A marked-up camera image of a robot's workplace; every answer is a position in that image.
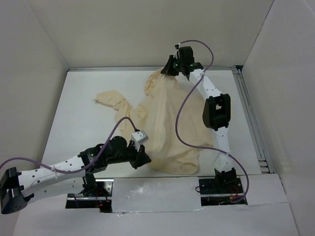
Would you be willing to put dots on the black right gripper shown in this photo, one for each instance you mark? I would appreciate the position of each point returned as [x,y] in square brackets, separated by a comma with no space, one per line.
[168,69]

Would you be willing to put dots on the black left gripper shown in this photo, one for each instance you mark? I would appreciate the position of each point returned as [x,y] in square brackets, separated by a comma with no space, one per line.
[141,158]

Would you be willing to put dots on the cream yellow jacket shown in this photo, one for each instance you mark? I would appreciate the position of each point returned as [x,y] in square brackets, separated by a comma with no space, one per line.
[170,123]

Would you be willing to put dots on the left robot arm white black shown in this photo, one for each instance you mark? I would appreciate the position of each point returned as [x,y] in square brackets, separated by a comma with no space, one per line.
[73,176]

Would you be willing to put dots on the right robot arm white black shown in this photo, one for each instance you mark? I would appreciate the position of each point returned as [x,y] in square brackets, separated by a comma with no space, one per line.
[216,114]

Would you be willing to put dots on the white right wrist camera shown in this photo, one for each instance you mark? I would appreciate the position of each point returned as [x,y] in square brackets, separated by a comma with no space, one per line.
[176,50]

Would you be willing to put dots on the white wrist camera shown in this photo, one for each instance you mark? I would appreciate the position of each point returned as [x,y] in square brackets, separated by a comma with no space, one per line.
[139,137]
[176,50]

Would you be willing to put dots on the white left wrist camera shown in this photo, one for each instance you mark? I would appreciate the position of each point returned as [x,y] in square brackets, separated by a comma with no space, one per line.
[139,137]

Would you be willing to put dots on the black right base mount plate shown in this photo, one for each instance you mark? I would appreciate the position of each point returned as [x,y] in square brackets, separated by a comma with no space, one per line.
[213,195]

